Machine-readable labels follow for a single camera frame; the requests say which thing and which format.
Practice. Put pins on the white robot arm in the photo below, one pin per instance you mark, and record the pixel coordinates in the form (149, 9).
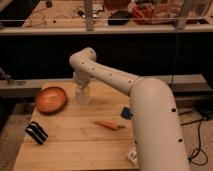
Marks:
(157, 131)

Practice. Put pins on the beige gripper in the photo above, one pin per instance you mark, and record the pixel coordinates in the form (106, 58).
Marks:
(83, 86)

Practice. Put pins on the black pouch on bench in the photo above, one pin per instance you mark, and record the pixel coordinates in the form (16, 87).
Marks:
(120, 17)

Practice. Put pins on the orange carrot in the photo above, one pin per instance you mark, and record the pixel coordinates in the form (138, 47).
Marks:
(109, 125)

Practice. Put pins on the blue sponge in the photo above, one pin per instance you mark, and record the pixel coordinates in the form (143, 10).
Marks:
(125, 113)

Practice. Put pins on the black white striped eraser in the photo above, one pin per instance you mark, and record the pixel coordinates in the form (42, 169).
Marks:
(35, 131)

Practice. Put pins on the metal clamp at left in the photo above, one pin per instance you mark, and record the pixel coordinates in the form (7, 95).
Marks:
(10, 81)

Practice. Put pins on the grey metal post right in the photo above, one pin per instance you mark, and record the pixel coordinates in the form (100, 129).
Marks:
(183, 15)

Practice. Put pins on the orange basket on bench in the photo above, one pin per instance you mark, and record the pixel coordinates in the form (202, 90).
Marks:
(142, 14)

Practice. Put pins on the orange wooden bowl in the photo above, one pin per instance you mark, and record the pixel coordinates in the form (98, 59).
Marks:
(50, 100)

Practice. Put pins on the grey metal post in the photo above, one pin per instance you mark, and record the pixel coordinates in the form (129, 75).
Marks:
(183, 15)
(88, 9)

